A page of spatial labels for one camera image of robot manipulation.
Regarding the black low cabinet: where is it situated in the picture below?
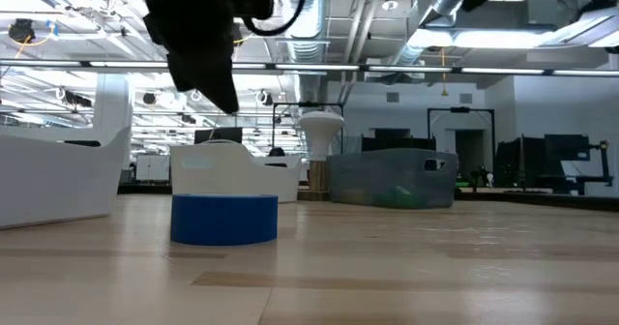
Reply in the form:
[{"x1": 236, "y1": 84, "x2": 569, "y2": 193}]
[{"x1": 361, "y1": 128, "x2": 437, "y2": 152}]

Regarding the long ceiling light rail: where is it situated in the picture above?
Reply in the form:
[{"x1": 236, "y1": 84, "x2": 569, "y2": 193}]
[{"x1": 0, "y1": 59, "x2": 619, "y2": 78}]

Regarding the white cabinet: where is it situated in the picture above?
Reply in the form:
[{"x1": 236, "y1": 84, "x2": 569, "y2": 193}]
[{"x1": 134, "y1": 154, "x2": 171, "y2": 182}]

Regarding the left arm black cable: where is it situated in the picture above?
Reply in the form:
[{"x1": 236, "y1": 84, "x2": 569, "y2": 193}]
[{"x1": 241, "y1": 0, "x2": 311, "y2": 39}]

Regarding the black ceiling cable reel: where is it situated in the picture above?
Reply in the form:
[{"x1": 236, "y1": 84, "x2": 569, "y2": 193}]
[{"x1": 8, "y1": 18, "x2": 37, "y2": 44}]

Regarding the dark robot workstation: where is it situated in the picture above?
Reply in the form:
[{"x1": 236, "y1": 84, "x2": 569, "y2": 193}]
[{"x1": 495, "y1": 133, "x2": 614, "y2": 195}]

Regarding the small white plastic bin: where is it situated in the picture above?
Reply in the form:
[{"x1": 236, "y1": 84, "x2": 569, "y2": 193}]
[{"x1": 169, "y1": 143, "x2": 304, "y2": 204}]

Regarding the white building pillar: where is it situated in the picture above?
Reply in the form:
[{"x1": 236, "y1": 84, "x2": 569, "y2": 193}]
[{"x1": 93, "y1": 73, "x2": 134, "y2": 129}]

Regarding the grey plastic bin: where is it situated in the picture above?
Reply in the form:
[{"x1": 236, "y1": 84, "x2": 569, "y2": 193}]
[{"x1": 327, "y1": 148, "x2": 459, "y2": 210}]

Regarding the black computer monitor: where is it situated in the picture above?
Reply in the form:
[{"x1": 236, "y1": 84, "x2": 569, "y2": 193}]
[{"x1": 193, "y1": 127, "x2": 244, "y2": 145}]

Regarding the large white plastic bin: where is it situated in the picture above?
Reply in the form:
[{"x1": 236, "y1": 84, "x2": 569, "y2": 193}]
[{"x1": 0, "y1": 125, "x2": 133, "y2": 230}]

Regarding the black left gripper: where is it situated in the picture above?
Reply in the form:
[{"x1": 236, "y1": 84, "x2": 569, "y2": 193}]
[{"x1": 131, "y1": 0, "x2": 242, "y2": 115}]

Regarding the white mushroom lamp wooden base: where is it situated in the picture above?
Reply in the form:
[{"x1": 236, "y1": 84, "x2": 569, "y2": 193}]
[{"x1": 297, "y1": 110, "x2": 346, "y2": 202}]

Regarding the dark blue tape roll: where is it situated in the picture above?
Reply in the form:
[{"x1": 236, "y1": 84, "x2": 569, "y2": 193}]
[{"x1": 169, "y1": 193, "x2": 280, "y2": 247}]

